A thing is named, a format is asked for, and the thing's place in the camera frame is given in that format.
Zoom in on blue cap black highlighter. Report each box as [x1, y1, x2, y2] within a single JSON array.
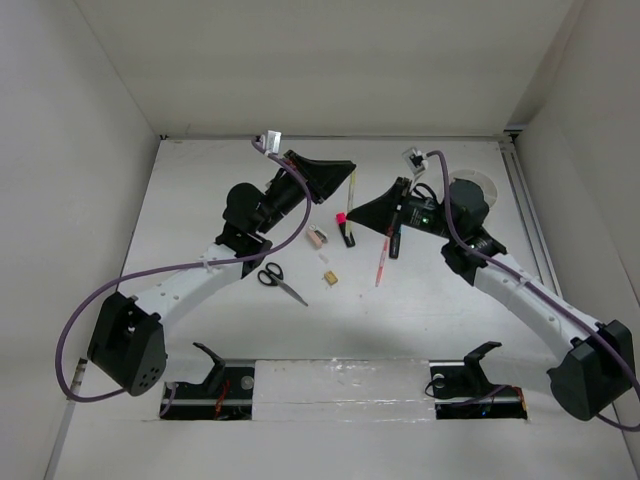
[[389, 224, 402, 260]]

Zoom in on black handled scissors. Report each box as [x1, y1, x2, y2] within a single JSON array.
[[257, 262, 308, 307]]

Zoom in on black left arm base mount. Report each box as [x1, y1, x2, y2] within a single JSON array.
[[159, 342, 256, 421]]

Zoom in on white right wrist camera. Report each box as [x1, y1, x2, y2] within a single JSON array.
[[402, 147, 428, 175]]

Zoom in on yellow pen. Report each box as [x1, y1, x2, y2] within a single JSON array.
[[345, 170, 356, 239]]

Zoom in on red pink pen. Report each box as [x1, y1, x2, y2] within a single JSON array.
[[375, 237, 390, 288]]

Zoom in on pink cap black highlighter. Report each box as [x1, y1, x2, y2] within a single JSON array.
[[335, 212, 356, 248]]

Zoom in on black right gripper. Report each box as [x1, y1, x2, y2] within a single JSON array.
[[348, 175, 460, 240]]

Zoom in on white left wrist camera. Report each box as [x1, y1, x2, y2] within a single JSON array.
[[257, 130, 281, 155]]

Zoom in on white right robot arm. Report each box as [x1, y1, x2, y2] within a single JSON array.
[[347, 178, 639, 421]]

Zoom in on yellow eraser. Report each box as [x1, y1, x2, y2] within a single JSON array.
[[323, 271, 338, 286]]

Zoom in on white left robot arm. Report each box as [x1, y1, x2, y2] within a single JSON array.
[[87, 150, 356, 397]]

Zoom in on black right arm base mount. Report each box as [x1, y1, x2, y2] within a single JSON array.
[[424, 341, 528, 420]]

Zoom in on white round divided container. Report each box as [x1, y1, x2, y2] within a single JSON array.
[[449, 169, 498, 209]]

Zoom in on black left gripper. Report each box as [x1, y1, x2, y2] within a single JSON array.
[[256, 153, 356, 236]]

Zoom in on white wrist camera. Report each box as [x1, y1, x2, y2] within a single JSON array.
[[257, 130, 281, 155], [402, 147, 428, 175]]

